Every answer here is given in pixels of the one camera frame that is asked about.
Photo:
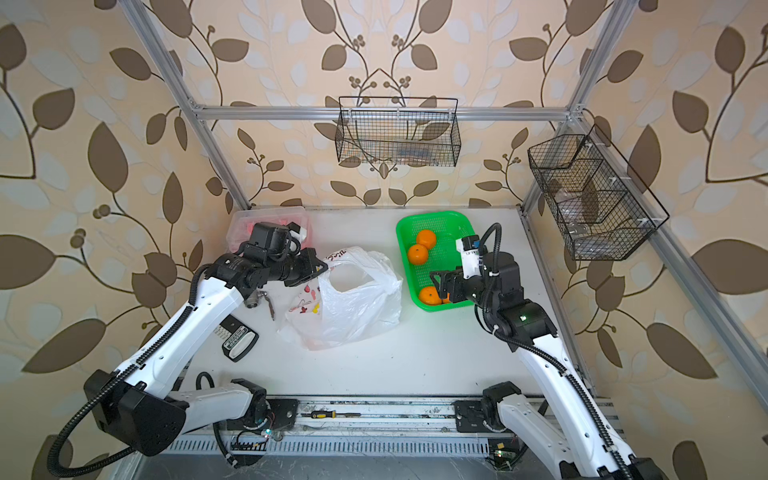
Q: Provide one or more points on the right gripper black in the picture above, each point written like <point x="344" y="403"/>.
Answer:
<point x="457" y="282"/>

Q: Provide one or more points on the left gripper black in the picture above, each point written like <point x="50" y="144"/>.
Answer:
<point x="308" y="269"/>

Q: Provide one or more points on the orange fruit four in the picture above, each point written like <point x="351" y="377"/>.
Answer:
<point x="429" y="296"/>

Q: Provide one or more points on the orange fruit two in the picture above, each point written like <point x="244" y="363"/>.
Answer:
<point x="418" y="254"/>

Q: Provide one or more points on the orange fruit one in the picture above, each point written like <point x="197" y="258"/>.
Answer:
<point x="427" y="239"/>

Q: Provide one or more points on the white printed plastic bag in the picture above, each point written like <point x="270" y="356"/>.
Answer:
<point x="358" y="297"/>

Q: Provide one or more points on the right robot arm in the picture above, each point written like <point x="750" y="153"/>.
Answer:
<point x="581" y="444"/>

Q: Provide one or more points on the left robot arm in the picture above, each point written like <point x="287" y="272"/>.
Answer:
<point x="136" y="403"/>

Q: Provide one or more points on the green plastic basket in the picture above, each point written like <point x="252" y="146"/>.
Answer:
<point x="448" y="226"/>

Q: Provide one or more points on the small metal connector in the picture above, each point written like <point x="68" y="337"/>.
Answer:
<point x="259" y="297"/>

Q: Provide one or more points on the black white handheld device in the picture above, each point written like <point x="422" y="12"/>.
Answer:
<point x="237" y="339"/>

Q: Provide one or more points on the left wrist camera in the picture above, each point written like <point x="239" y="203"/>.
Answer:
<point x="298" y="232"/>

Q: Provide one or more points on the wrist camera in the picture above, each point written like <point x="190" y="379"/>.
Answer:
<point x="470" y="249"/>
<point x="298" y="232"/>

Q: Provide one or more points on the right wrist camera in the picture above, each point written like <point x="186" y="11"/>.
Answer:
<point x="470" y="249"/>

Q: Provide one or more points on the screwdriver on rail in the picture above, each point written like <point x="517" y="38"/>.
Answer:
<point x="330" y="414"/>

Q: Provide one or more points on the black wire basket back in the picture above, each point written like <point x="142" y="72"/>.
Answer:
<point x="420" y="131"/>

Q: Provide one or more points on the black wire basket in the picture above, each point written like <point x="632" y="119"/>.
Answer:
<point x="600" y="204"/>
<point x="420" y="131"/>

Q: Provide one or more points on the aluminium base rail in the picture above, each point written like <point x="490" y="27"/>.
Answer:
<point x="399" y="426"/>

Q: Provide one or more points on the black wire basket right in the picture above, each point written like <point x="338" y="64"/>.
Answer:
<point x="600" y="204"/>

